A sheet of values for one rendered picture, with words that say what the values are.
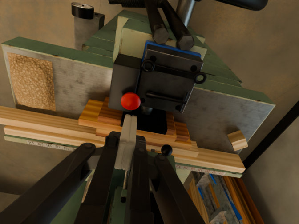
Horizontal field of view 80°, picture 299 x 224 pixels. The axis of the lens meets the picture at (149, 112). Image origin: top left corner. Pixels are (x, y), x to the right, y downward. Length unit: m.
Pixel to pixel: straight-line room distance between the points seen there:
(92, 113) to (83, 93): 0.06
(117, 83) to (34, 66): 0.20
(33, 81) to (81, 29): 0.31
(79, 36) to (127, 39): 0.40
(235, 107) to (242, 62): 1.03
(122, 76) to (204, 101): 0.23
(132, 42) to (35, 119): 0.30
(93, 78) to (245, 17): 1.15
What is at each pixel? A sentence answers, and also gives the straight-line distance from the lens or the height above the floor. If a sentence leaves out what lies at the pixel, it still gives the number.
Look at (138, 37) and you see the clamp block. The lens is 0.30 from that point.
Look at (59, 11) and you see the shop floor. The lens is 1.38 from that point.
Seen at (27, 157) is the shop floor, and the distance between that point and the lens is 2.33.
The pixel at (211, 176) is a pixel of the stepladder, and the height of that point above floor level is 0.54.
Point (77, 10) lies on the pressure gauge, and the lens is 0.60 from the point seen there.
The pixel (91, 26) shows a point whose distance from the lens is 0.67.
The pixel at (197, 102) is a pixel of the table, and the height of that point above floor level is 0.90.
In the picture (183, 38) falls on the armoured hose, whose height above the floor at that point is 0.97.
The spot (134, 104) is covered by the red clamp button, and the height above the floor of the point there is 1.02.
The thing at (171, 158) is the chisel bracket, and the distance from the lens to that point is 0.38.
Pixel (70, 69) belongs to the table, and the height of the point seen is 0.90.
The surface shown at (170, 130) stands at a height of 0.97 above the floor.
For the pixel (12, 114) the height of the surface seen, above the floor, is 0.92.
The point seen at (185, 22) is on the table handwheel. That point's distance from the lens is 0.44.
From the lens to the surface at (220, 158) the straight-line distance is 0.54.
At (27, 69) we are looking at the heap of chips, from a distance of 0.44.
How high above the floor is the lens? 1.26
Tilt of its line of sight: 55 degrees down
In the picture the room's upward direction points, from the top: 179 degrees counter-clockwise
